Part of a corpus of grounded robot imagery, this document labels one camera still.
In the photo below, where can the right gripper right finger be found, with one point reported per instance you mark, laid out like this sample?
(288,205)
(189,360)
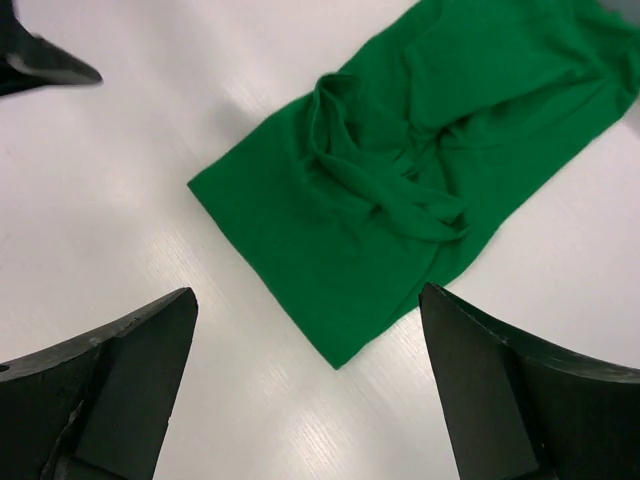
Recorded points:
(519,407)

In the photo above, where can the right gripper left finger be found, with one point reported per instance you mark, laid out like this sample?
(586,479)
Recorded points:
(97,406)

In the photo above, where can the green t shirt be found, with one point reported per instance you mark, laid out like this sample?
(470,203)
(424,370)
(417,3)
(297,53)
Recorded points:
(397,169)

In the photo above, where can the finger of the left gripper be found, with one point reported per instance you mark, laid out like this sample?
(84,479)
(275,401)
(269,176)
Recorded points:
(30,62)

